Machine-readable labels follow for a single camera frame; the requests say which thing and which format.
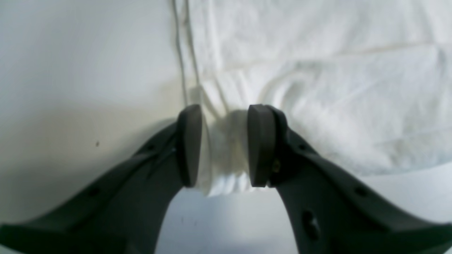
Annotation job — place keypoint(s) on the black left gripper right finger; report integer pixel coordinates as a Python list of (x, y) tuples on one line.
[(330, 210)]

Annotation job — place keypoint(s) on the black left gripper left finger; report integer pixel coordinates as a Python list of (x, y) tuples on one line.
[(122, 211)]

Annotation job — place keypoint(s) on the white printed T-shirt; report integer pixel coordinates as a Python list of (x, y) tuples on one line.
[(367, 83)]

